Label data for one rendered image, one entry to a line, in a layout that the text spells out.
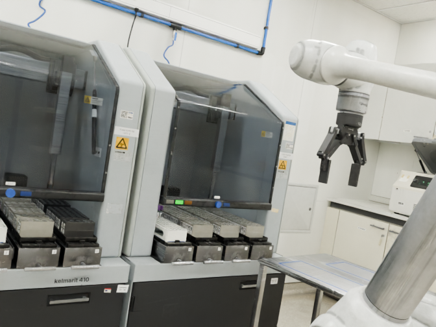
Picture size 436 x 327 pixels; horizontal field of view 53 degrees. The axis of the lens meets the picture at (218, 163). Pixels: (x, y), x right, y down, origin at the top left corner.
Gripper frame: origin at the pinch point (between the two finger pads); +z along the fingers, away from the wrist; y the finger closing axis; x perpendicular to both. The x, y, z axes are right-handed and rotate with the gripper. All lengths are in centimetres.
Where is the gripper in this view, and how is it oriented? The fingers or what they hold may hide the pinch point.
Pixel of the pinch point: (338, 180)
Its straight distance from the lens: 136.2
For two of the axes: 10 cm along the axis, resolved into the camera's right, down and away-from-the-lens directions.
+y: 8.1, 1.0, 5.8
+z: -1.6, 9.9, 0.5
